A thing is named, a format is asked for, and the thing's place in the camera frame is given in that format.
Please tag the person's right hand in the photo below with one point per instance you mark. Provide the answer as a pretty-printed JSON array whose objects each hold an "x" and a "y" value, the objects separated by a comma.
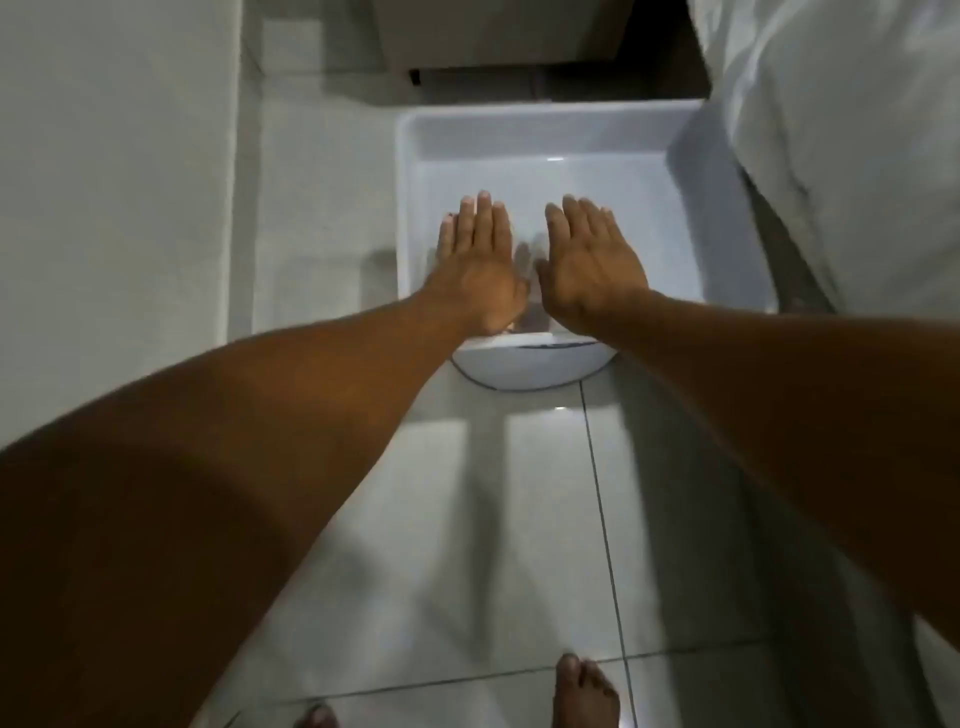
[{"x": 592, "y": 277}]

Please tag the person's left hand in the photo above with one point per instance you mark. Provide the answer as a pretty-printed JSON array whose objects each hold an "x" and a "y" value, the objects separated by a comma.
[{"x": 476, "y": 281}]

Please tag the person's right little finger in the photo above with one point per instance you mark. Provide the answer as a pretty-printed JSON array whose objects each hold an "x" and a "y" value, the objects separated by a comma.
[{"x": 612, "y": 232}]

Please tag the person's left little finger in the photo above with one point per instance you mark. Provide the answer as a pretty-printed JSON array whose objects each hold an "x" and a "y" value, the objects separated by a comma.
[{"x": 448, "y": 236}]

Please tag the person's right thumb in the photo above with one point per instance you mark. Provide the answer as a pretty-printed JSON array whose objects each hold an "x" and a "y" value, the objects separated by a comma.
[{"x": 541, "y": 283}]

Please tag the person's left thumb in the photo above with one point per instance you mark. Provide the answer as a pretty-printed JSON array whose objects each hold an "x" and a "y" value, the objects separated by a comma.
[{"x": 522, "y": 291}]

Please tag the person's left middle finger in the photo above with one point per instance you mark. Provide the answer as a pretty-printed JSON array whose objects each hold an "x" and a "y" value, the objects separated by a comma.
[{"x": 485, "y": 223}]

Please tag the person's right middle finger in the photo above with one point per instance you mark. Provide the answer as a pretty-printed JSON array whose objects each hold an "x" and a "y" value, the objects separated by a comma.
[{"x": 576, "y": 223}]

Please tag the person's right forearm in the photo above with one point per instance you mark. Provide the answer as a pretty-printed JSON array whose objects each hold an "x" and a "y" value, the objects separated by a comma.
[{"x": 810, "y": 420}]

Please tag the person's left forearm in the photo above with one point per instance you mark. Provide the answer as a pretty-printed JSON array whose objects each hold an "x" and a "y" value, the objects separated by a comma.
[{"x": 225, "y": 465}]

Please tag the white round basin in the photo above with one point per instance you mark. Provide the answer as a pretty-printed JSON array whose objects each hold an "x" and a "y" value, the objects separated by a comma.
[{"x": 525, "y": 367}]

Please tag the white plastic tub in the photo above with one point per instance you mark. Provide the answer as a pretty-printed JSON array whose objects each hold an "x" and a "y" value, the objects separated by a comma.
[{"x": 540, "y": 135}]

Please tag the brown wooden cabinet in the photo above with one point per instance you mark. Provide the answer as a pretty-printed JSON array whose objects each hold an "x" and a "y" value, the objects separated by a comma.
[{"x": 525, "y": 37}]

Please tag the white bed sheet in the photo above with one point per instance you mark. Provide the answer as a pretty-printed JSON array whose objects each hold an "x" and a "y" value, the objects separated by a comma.
[{"x": 847, "y": 127}]

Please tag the person's right foot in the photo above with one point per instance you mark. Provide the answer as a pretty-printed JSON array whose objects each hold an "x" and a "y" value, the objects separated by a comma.
[{"x": 586, "y": 694}]

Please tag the person's foot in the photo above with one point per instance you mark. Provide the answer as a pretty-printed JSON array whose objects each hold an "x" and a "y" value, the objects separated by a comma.
[
  {"x": 316, "y": 716},
  {"x": 586, "y": 694}
]

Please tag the person's left foot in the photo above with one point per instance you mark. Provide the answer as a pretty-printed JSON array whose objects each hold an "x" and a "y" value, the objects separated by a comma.
[{"x": 316, "y": 716}]

